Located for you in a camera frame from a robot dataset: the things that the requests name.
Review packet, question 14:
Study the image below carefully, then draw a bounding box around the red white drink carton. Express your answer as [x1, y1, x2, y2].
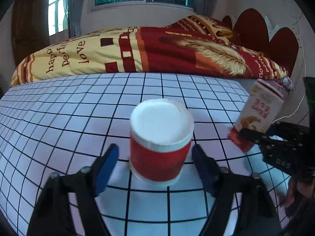
[229, 79, 288, 153]

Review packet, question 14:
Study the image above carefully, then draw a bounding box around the red paper cup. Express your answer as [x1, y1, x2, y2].
[129, 99, 194, 187]

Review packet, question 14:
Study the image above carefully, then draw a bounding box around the person's hand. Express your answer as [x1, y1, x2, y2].
[277, 177, 313, 217]

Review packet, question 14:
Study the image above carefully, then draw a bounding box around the white bed mattress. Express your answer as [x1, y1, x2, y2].
[236, 78, 295, 92]

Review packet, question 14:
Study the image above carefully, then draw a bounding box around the white checkered tablecloth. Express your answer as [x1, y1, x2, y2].
[1, 74, 289, 235]

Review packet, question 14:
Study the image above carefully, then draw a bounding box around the red heart-shaped headboard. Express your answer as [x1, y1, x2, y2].
[221, 7, 300, 77]

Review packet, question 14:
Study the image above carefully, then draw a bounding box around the red and yellow quilt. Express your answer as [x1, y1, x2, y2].
[11, 15, 288, 86]

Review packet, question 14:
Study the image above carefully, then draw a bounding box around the dark wooden door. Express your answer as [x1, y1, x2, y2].
[11, 0, 50, 65]

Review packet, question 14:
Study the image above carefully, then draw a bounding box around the bright side window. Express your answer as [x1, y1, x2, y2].
[48, 0, 68, 36]

